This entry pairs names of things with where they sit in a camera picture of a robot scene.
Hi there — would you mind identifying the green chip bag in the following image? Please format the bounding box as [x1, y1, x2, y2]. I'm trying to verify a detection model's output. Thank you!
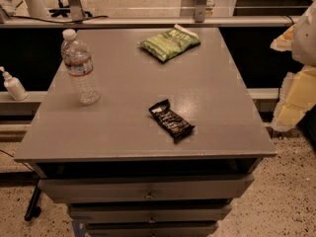
[139, 24, 200, 62]

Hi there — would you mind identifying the black candy bar wrapper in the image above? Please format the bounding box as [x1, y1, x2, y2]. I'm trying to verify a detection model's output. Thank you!
[149, 99, 195, 143]

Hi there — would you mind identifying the clear plastic water bottle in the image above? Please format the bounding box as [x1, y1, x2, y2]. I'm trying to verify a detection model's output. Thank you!
[61, 29, 101, 105]

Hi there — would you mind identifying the grey drawer cabinet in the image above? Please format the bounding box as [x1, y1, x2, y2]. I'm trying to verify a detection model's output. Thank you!
[16, 28, 276, 237]

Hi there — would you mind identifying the white pump dispenser bottle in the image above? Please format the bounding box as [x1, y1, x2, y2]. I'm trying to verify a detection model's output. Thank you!
[0, 66, 28, 101]

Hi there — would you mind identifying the black cable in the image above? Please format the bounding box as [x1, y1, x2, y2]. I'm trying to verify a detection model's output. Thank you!
[0, 7, 110, 25]

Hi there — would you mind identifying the grey metal rail frame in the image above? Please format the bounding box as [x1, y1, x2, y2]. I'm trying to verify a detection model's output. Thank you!
[0, 0, 301, 28]

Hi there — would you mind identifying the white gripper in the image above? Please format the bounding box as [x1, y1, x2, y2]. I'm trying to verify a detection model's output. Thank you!
[270, 3, 316, 132]

